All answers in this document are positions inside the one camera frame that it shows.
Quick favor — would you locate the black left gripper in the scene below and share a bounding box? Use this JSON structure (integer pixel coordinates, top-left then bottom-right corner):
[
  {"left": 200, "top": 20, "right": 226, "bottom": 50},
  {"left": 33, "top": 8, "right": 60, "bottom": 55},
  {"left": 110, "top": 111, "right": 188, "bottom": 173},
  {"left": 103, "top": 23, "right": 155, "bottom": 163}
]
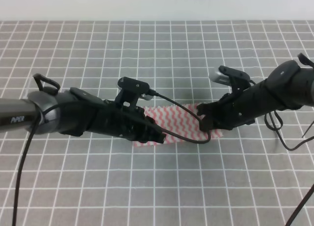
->
[{"left": 84, "top": 101, "right": 166, "bottom": 144}]

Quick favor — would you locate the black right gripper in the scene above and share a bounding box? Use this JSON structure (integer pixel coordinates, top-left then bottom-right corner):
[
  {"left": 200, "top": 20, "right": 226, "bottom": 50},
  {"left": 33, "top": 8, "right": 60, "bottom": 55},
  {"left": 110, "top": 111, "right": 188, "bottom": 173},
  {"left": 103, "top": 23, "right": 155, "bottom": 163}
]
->
[{"left": 196, "top": 93, "right": 255, "bottom": 132}]

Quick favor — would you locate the pink white wavy towel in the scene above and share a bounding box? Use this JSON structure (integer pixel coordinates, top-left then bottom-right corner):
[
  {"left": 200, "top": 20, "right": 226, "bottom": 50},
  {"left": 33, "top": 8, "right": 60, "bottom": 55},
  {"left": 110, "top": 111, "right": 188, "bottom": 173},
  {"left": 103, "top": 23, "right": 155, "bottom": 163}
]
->
[{"left": 133, "top": 103, "right": 223, "bottom": 147}]

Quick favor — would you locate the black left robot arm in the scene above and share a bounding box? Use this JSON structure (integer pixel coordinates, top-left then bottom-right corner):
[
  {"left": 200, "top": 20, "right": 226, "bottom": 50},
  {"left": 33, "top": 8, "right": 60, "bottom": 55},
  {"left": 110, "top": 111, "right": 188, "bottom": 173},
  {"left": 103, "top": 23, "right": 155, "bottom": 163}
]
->
[{"left": 0, "top": 74, "right": 166, "bottom": 143}]

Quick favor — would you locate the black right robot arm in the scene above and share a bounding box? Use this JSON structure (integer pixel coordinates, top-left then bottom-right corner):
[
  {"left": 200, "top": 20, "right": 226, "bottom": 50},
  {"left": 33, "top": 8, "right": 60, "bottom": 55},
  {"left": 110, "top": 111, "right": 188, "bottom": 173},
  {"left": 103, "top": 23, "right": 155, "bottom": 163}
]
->
[{"left": 197, "top": 53, "right": 314, "bottom": 132}]

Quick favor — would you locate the grey checked tablecloth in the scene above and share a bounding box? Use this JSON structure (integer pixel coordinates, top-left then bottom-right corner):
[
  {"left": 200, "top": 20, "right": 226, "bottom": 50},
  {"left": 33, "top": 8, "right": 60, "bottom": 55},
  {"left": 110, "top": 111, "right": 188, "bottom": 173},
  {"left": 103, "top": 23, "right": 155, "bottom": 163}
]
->
[{"left": 0, "top": 20, "right": 314, "bottom": 226}]

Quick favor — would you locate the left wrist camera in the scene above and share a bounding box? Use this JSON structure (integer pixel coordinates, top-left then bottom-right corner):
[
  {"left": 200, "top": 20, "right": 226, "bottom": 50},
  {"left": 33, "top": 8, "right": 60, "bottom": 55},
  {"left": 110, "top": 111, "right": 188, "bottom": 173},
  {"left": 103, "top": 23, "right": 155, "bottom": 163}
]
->
[{"left": 115, "top": 77, "right": 153, "bottom": 108}]

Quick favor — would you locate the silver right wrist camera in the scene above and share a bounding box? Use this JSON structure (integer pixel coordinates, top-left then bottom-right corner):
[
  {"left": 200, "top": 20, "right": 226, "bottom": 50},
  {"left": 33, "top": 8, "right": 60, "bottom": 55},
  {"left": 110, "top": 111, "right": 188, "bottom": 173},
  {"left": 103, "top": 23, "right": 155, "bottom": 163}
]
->
[{"left": 209, "top": 66, "right": 251, "bottom": 92}]

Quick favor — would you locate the black left camera cable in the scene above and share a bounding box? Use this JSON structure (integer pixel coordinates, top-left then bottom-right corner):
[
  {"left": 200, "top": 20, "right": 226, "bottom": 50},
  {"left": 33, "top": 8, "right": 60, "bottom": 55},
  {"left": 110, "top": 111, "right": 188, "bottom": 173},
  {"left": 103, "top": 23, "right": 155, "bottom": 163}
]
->
[{"left": 11, "top": 90, "right": 212, "bottom": 226}]

